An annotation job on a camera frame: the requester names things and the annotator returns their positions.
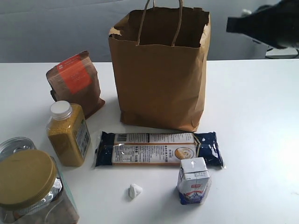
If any white paper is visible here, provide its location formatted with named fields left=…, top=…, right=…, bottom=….
left=128, top=183, right=143, bottom=199

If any small white milk carton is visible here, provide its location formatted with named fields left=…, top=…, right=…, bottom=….
left=177, top=157, right=211, bottom=205

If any yellow grain plastic bottle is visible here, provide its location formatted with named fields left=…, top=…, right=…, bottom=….
left=47, top=100, right=91, bottom=167

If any clear jar with gold lid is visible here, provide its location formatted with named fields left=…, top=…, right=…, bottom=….
left=0, top=149, right=79, bottom=224

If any silver pull-tab tin can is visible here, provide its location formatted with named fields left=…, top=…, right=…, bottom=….
left=0, top=137, right=36, bottom=161

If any brown pouch with orange label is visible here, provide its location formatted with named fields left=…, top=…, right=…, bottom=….
left=46, top=51, right=105, bottom=119

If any brown paper shopping bag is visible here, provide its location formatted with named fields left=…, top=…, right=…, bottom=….
left=108, top=1, right=211, bottom=132

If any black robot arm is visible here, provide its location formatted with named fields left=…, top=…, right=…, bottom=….
left=226, top=0, right=299, bottom=49

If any white background stand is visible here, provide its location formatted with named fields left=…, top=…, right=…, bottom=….
left=265, top=41, right=299, bottom=59

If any blue noodle packet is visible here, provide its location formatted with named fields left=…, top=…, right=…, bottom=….
left=94, top=132, right=225, bottom=168

